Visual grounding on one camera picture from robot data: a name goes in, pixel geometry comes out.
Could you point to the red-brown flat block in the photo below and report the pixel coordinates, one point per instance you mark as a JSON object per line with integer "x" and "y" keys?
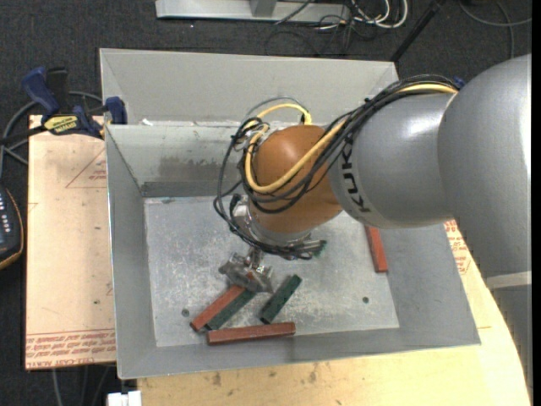
{"x": 377, "y": 250}
{"x": 251, "y": 333}
{"x": 216, "y": 309}

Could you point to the dark green flat block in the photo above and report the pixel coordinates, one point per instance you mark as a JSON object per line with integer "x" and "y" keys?
{"x": 280, "y": 298}
{"x": 231, "y": 309}

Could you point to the grey metal bin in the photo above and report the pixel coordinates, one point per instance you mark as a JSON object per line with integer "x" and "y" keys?
{"x": 203, "y": 235}

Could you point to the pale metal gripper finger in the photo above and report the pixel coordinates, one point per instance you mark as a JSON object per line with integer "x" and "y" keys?
{"x": 262, "y": 279}
{"x": 233, "y": 270}

